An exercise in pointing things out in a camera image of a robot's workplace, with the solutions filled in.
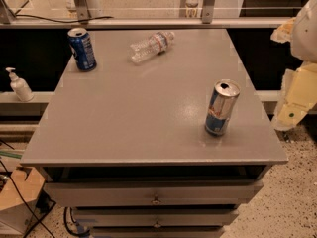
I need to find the grey drawer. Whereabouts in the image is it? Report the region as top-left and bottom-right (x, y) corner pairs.
(91, 227), (225, 238)
(45, 179), (264, 207)
(73, 208), (238, 227)

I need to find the white pump dispenser bottle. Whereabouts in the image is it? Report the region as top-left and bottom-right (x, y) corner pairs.
(6, 67), (34, 102)

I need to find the cardboard box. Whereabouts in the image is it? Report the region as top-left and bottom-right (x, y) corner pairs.
(0, 167), (45, 235)

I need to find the right metal bracket post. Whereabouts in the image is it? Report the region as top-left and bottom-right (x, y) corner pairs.
(201, 0), (215, 24)

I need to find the black cable on floor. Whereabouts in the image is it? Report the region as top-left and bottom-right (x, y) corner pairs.
(0, 139), (57, 238)

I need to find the metal bracket post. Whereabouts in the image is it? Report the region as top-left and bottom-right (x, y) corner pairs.
(201, 0), (215, 24)
(74, 0), (90, 22)

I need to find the middle grey drawer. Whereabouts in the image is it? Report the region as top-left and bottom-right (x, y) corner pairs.
(73, 208), (238, 227)

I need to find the left metal bracket post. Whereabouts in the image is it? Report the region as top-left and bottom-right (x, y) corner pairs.
(74, 0), (90, 22)

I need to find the top grey drawer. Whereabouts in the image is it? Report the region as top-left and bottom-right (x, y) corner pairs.
(45, 179), (264, 207)

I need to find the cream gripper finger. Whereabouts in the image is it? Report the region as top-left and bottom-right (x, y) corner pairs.
(271, 62), (317, 131)
(270, 18), (295, 44)

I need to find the clear plastic water bottle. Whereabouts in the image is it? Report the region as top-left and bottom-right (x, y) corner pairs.
(130, 31), (175, 63)

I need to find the red bull can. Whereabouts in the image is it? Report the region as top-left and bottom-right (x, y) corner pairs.
(205, 79), (240, 136)

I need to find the black cable under cabinet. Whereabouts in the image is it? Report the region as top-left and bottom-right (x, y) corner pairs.
(62, 206), (91, 238)

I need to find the bottom grey drawer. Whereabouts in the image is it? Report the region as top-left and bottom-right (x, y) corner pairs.
(91, 227), (225, 238)

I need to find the black cable on shelf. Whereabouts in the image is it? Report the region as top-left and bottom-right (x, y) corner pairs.
(14, 13), (115, 24)

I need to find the grey drawer cabinet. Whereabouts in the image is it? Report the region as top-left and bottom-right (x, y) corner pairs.
(20, 28), (289, 238)

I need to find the blue pepsi can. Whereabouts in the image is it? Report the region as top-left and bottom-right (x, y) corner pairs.
(67, 28), (97, 71)

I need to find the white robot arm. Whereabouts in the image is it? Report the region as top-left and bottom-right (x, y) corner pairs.
(271, 0), (317, 131)

